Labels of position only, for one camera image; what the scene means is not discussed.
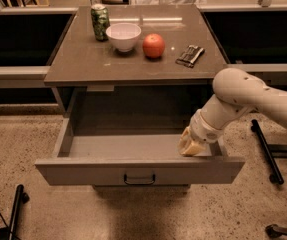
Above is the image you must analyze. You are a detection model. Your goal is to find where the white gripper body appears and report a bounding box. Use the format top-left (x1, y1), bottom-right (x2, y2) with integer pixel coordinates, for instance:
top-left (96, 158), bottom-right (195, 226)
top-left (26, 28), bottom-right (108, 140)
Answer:
top-left (188, 110), bottom-right (223, 143)

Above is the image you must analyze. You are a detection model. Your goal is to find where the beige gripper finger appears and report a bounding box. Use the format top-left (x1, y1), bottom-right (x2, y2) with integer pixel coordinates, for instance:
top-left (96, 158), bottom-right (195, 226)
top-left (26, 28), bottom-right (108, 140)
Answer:
top-left (178, 127), bottom-right (205, 156)

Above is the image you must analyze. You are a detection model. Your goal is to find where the grey top drawer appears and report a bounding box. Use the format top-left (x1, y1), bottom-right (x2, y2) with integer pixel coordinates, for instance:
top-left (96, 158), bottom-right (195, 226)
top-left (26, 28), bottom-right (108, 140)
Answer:
top-left (36, 89), bottom-right (245, 186)

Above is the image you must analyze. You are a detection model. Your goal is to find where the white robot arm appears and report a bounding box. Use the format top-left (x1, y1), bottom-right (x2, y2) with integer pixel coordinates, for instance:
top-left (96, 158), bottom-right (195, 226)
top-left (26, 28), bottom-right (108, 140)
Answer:
top-left (178, 68), bottom-right (287, 156)

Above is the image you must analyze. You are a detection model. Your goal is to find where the grey drawer cabinet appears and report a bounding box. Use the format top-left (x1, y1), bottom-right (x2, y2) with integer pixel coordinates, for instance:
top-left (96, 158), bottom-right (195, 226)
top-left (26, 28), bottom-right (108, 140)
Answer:
top-left (36, 5), bottom-right (237, 187)

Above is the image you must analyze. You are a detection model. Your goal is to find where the black stand leg right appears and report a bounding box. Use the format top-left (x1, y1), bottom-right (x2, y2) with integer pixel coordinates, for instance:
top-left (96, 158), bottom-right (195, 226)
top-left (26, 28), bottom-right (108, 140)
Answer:
top-left (251, 119), bottom-right (287, 185)

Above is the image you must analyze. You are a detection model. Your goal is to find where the black stand leg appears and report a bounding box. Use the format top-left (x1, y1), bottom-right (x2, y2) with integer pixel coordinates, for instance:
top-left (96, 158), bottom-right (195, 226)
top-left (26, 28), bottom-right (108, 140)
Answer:
top-left (251, 119), bottom-right (287, 185)
top-left (0, 184), bottom-right (30, 240)

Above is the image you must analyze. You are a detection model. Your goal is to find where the dark snack packet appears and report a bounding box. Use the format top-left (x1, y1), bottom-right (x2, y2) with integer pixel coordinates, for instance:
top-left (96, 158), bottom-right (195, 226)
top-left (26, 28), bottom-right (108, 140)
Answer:
top-left (176, 45), bottom-right (205, 68)

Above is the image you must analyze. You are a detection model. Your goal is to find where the red apple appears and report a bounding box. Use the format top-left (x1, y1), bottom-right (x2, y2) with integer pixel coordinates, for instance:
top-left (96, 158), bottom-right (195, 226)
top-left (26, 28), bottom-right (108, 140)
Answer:
top-left (142, 34), bottom-right (165, 59)

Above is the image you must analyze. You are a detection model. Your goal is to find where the black caster foot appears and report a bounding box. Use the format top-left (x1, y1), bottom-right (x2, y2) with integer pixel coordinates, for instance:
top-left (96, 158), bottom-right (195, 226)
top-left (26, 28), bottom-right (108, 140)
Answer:
top-left (265, 224), bottom-right (287, 238)

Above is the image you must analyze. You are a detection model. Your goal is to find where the white bowl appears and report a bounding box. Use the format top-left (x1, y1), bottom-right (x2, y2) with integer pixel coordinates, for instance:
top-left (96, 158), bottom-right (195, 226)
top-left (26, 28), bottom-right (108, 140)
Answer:
top-left (106, 23), bottom-right (141, 52)

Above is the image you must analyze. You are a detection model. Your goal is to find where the green soda can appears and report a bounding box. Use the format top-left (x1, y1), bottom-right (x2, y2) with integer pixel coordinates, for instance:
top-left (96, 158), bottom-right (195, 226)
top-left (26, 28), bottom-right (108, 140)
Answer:
top-left (91, 4), bottom-right (110, 41)

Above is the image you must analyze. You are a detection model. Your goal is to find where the black stand leg left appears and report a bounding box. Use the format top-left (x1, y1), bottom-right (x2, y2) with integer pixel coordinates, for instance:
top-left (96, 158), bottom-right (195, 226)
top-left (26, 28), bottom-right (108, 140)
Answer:
top-left (0, 184), bottom-right (30, 240)

